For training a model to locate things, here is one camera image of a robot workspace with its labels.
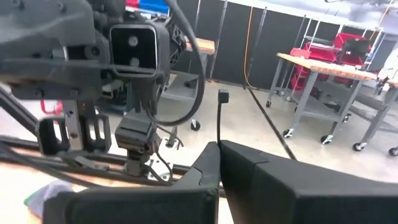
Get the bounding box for yellow cable on partition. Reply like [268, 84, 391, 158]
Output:
[243, 6, 254, 90]

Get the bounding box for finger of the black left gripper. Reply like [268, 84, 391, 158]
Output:
[0, 0, 109, 63]
[0, 61, 110, 100]

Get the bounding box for black glove with grey cuff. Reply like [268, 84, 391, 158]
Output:
[23, 179, 77, 218]

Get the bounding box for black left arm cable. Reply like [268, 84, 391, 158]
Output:
[146, 0, 206, 128]

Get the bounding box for blue plastic bin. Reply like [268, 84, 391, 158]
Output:
[139, 0, 170, 16]

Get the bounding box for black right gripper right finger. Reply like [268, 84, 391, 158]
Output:
[220, 139, 398, 224]

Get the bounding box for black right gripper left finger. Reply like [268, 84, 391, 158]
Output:
[42, 141, 221, 224]

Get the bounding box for black zip tie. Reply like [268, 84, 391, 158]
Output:
[216, 89, 230, 146]

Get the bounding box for wood-top table on casters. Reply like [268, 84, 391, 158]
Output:
[266, 52, 398, 157]
[161, 37, 217, 132]

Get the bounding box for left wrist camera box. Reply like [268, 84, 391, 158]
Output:
[109, 24, 171, 78]

